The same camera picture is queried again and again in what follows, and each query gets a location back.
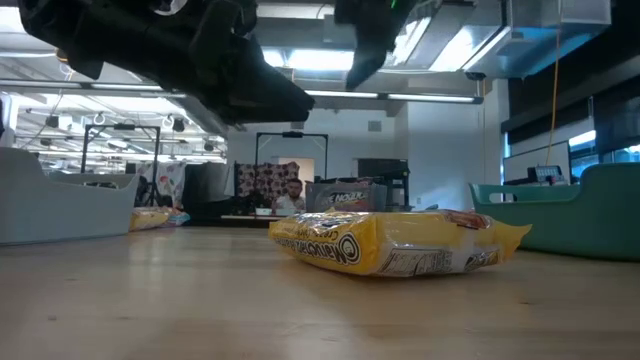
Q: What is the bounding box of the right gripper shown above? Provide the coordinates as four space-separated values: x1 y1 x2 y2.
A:
333 0 419 92

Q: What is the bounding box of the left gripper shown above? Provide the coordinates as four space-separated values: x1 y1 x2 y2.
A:
124 0 316 126

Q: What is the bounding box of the black Fire noodle pack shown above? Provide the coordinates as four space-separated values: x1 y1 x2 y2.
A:
317 184 377 213

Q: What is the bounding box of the grey plastic bin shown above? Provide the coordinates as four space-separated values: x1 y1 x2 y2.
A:
0 146 140 247

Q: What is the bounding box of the teal plastic bin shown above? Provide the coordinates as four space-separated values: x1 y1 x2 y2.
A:
468 161 640 262

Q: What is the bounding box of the bright ceiling light panel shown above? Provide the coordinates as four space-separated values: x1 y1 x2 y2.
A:
259 46 357 73

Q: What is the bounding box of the ceiling strip light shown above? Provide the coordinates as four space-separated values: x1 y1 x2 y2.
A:
0 78 187 99
304 89 485 105

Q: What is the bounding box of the dark patterned cloth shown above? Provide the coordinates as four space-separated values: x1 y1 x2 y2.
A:
234 160 301 201

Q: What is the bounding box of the black shelf cart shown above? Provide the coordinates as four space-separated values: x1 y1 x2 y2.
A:
356 157 410 210

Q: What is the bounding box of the person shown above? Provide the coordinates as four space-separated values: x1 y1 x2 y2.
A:
273 177 307 215

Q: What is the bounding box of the black draped cloth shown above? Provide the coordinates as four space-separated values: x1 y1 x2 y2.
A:
182 160 236 224

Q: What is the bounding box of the dark brown plastic bin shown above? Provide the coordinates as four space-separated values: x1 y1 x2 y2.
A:
304 179 390 214

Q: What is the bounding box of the white patterned cloth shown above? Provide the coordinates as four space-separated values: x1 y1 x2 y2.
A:
142 160 187 207

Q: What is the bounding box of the whiteboard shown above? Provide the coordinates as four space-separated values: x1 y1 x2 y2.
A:
502 140 572 185

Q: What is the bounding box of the dark desktop device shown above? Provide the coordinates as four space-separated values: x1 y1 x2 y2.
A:
526 164 567 187

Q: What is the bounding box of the black rig frame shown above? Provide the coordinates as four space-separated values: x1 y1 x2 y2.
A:
254 131 330 181
81 123 162 207

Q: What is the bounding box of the silver ventilation duct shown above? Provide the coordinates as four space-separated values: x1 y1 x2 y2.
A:
462 0 612 81

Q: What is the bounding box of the yellow hanging cable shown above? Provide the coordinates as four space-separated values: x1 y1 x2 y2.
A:
543 0 562 166

